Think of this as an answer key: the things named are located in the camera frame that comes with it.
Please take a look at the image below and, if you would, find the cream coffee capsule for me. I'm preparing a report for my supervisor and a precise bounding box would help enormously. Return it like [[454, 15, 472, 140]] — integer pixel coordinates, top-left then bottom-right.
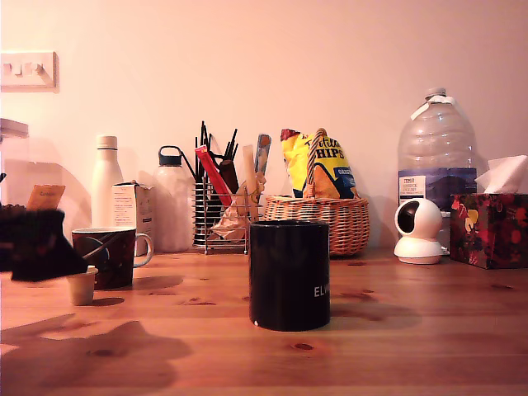
[[68, 266, 99, 307]]

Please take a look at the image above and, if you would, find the orange coffee bag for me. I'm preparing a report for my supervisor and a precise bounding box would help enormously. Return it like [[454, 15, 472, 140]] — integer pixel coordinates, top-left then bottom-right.
[[26, 184, 66, 212]]

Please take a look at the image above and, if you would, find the dark scalloped container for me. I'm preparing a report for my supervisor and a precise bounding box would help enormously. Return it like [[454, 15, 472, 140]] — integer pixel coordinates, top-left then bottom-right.
[[0, 204, 26, 224]]

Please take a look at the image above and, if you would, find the white printed carton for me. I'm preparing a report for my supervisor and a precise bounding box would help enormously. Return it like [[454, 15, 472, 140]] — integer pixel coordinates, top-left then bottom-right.
[[111, 179, 158, 253]]

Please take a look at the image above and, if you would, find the white insulated bottle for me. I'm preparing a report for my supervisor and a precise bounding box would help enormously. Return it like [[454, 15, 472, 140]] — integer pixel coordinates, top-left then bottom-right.
[[91, 134, 125, 230]]

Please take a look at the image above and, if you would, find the clear bottle with blue cap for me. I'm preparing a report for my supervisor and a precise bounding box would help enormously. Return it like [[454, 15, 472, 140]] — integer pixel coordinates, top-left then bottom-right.
[[152, 144, 196, 253]]

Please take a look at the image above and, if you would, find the pale grey shelf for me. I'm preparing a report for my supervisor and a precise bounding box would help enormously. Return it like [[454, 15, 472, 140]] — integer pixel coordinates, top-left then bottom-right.
[[0, 118, 30, 139]]

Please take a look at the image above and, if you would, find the crumpled brown paper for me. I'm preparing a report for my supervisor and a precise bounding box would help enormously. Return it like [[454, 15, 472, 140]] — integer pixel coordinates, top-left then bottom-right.
[[208, 193, 249, 243]]

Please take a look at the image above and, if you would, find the red sachet stick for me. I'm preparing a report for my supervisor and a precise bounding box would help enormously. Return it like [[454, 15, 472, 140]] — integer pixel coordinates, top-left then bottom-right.
[[194, 144, 233, 206]]

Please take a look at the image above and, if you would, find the black straw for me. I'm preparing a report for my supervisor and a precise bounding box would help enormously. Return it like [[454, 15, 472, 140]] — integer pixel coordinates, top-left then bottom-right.
[[200, 120, 207, 182], [225, 128, 239, 162]]

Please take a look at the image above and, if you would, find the dark brown stick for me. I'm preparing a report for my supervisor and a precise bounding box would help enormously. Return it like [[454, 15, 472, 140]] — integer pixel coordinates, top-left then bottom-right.
[[218, 158, 240, 196]]

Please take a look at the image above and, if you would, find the cream sachet stick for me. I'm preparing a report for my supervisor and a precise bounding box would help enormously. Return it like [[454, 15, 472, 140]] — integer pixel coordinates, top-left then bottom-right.
[[242, 144, 260, 219]]

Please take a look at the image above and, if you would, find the black mug with white lettering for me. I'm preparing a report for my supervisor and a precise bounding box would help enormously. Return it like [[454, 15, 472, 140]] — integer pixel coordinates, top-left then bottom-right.
[[248, 219, 332, 332]]

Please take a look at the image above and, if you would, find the blue and orange sachet stick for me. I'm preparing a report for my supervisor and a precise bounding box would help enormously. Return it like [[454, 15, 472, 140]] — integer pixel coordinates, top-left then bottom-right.
[[253, 134, 272, 175]]

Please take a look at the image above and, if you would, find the yellow tortilla chips bag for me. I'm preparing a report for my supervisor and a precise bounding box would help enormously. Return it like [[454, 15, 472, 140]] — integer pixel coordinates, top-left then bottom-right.
[[280, 128, 359, 200]]

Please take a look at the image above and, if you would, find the large clear water bottle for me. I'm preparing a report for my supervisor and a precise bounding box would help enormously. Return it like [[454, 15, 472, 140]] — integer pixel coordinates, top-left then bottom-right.
[[398, 87, 479, 248]]

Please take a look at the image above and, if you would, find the dark floral tissue box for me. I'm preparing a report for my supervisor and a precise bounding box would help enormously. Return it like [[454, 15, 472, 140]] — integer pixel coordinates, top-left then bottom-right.
[[449, 193, 528, 270]]

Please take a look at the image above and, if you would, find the white tissue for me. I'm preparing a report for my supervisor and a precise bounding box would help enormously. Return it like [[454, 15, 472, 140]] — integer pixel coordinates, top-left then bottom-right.
[[474, 154, 528, 195]]

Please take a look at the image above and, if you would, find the dark patterned mug white handle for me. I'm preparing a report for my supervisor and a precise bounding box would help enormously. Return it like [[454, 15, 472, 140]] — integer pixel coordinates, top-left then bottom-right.
[[72, 226, 155, 290]]

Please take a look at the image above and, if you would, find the chrome wire caddy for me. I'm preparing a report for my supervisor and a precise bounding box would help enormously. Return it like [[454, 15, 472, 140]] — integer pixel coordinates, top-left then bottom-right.
[[192, 181, 265, 255]]

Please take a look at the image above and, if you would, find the white wall switch plate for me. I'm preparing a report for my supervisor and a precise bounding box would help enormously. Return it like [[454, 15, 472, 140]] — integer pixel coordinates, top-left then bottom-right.
[[0, 51, 59, 93]]

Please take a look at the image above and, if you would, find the wicker basket with handle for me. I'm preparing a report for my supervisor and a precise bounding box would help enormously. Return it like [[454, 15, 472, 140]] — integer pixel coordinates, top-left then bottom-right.
[[263, 127, 370, 257]]

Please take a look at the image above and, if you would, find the small white round camera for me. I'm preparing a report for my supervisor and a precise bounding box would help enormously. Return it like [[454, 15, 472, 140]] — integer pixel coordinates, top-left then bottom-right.
[[394, 199, 446, 265]]

